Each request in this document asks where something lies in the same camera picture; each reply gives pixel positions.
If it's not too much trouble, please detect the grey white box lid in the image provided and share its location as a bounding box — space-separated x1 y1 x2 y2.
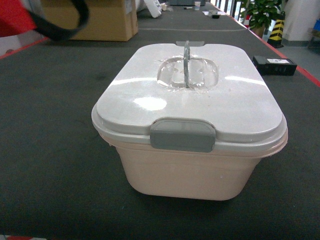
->
91 43 288 153

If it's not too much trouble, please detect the pink plastic storage box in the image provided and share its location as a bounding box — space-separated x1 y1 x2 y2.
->
102 133 288 201

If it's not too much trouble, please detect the large cardboard box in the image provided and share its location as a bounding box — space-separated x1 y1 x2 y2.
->
41 0 138 42

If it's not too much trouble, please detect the black electronic device box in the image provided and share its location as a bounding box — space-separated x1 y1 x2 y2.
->
252 55 297 76

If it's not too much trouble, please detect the small black tape item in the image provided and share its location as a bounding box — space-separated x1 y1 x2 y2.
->
202 10 226 19

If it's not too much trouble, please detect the white paper cup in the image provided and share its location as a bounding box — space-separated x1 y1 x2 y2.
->
194 1 201 11

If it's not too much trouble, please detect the yellow black traffic cone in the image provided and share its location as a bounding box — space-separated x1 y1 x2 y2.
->
267 19 285 49

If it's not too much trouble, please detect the green potted plant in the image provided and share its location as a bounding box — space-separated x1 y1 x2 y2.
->
241 0 284 39

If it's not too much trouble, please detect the black strap loop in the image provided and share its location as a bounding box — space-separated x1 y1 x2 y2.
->
26 0 90 42

